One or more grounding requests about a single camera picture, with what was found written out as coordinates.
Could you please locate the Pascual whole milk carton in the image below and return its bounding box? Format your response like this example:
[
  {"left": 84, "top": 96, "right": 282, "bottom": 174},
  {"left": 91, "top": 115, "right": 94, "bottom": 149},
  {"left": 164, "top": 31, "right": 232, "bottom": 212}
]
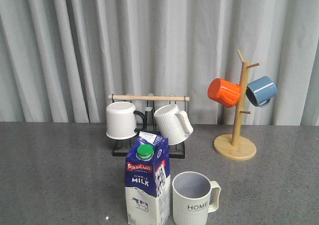
[{"left": 125, "top": 131, "right": 170, "bottom": 225}]

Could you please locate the white ribbed mug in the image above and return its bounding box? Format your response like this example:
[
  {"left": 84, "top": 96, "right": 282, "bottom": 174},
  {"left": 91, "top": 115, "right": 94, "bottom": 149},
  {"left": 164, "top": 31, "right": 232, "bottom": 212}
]
[{"left": 154, "top": 104, "right": 193, "bottom": 146}]

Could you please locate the orange enamel mug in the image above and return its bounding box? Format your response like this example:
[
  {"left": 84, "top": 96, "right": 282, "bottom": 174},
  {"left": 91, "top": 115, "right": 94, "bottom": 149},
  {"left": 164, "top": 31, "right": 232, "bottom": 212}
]
[{"left": 207, "top": 78, "right": 242, "bottom": 108}]

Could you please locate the wooden mug tree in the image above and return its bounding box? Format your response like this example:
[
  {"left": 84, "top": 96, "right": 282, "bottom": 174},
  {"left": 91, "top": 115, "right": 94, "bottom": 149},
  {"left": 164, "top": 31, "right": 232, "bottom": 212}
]
[{"left": 213, "top": 50, "right": 261, "bottom": 161}]

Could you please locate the white HOME mug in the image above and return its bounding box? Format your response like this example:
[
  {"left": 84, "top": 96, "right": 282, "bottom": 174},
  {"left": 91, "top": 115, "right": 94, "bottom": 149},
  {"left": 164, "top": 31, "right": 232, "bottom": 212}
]
[{"left": 172, "top": 171, "right": 221, "bottom": 225}]

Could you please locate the blue enamel mug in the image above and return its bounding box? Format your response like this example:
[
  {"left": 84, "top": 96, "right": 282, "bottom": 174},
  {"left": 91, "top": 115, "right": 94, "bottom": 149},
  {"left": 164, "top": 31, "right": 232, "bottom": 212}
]
[{"left": 246, "top": 76, "right": 278, "bottom": 107}]

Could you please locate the grey curtain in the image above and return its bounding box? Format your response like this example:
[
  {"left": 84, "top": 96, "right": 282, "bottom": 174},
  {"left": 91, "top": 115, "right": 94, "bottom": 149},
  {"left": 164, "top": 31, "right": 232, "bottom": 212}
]
[{"left": 0, "top": 0, "right": 319, "bottom": 125}]

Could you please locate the white mug black handle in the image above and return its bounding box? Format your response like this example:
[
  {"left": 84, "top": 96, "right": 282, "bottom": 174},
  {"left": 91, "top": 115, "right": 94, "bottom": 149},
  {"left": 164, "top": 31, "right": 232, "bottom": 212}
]
[{"left": 106, "top": 101, "right": 147, "bottom": 140}]

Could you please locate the black wire mug rack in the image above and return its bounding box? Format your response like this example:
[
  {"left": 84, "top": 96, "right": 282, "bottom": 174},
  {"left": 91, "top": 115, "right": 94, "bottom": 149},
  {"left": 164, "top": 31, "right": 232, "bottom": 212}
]
[{"left": 108, "top": 93, "right": 190, "bottom": 157}]

